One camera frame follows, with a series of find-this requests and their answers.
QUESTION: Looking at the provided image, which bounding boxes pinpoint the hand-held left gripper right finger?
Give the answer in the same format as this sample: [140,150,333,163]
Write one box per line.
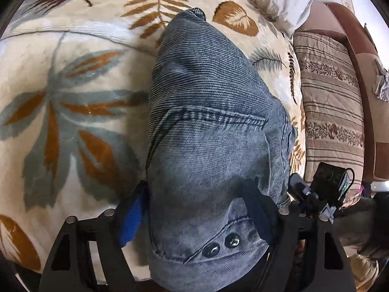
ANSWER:
[241,179,357,292]

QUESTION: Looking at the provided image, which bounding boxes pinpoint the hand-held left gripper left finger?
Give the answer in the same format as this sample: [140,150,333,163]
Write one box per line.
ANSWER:
[38,180,149,292]

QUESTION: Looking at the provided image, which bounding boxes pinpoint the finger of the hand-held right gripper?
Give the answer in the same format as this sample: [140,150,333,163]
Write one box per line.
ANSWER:
[287,173,314,209]

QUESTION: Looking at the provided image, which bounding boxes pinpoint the blue denim pants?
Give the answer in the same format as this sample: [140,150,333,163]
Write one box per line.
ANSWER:
[145,8,300,292]

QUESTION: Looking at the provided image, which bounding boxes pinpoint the person's right forearm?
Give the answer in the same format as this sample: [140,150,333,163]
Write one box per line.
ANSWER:
[333,193,389,260]

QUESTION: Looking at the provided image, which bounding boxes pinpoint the striped floral beige pillow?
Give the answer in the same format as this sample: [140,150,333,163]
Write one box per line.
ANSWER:
[292,30,366,209]

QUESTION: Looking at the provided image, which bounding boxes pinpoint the person's leg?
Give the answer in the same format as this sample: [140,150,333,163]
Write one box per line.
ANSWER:
[346,246,384,292]

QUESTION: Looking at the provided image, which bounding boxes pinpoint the grey cloth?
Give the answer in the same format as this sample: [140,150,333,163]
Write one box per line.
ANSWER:
[372,57,389,103]

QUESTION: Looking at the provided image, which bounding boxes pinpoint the brown sofa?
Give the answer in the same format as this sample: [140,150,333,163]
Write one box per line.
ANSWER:
[313,1,389,184]

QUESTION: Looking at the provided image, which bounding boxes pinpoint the leaf print blanket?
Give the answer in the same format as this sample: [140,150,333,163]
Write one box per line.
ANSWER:
[0,0,307,276]

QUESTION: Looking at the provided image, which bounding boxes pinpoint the white pillow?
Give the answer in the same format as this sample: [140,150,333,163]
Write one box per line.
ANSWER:
[227,0,316,37]

